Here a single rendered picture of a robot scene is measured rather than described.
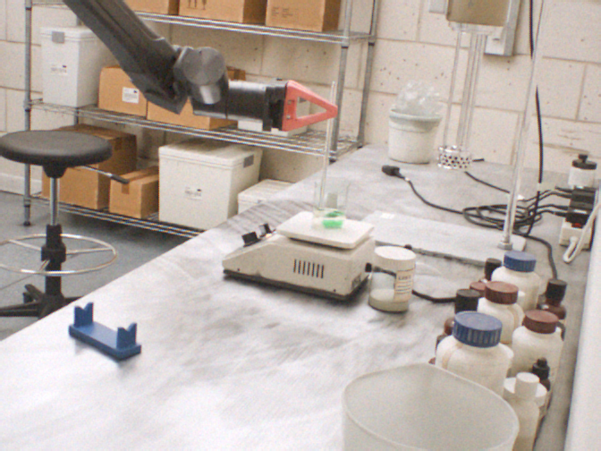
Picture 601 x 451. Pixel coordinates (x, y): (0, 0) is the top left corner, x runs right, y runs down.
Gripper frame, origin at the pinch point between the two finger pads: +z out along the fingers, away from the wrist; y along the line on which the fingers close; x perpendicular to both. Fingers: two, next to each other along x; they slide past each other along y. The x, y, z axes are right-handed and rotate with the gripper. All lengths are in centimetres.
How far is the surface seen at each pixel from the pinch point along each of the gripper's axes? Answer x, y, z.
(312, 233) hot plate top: 17.2, -3.8, -0.6
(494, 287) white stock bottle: 15.0, -24.7, 22.3
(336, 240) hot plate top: 17.2, -5.9, 3.0
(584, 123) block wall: 27, 221, 92
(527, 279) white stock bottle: 16.8, -14.4, 28.2
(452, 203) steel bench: 26, 60, 26
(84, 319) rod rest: 24.4, -27.5, -26.0
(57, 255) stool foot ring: 73, 126, -84
